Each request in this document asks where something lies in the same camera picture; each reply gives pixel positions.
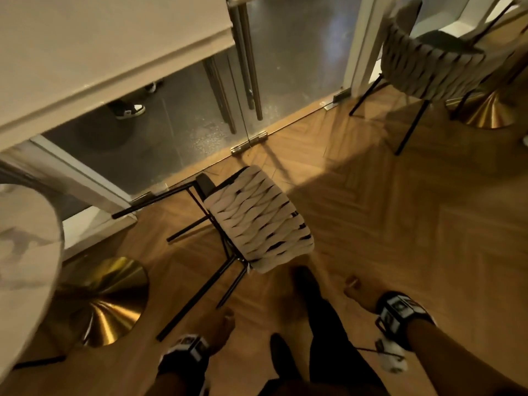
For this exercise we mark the person's right forearm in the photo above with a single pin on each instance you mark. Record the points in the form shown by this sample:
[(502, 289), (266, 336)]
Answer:
[(449, 358)]

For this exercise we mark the person's right fingers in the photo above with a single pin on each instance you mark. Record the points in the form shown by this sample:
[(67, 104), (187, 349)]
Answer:
[(354, 284)]

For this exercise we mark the white door frame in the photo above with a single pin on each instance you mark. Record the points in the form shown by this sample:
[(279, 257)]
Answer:
[(82, 193), (365, 41)]

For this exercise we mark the person's leg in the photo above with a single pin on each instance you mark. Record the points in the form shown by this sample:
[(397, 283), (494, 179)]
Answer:
[(330, 338), (282, 362)]

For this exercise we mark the metal door floor hinge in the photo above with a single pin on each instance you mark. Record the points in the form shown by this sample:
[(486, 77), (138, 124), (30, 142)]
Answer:
[(336, 101), (248, 143)]

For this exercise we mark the person's left hand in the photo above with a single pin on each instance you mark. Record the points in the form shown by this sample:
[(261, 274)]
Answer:
[(216, 329)]

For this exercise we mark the person's right hand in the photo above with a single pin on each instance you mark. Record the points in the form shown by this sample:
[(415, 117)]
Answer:
[(365, 294)]

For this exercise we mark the gold table base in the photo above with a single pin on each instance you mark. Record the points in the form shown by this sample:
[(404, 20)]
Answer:
[(486, 109)]

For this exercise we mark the person's left fingers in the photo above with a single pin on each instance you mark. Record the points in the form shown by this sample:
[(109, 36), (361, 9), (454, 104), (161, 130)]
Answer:
[(226, 323)]

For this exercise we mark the marble table with gold base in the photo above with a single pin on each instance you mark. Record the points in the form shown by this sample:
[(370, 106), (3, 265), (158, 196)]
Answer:
[(29, 259)]

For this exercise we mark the person's right leg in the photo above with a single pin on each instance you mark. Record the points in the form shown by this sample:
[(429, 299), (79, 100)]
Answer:
[(330, 338)]

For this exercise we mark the person's left forearm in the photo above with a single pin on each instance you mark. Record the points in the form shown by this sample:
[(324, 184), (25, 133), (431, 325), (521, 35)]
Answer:
[(167, 385)]

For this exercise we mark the person's left leg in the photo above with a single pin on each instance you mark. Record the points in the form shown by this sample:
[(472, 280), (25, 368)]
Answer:
[(282, 362)]

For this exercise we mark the woven beige chair black legs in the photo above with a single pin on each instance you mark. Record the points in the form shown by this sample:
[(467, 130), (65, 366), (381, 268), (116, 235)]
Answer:
[(258, 220), (431, 63)]

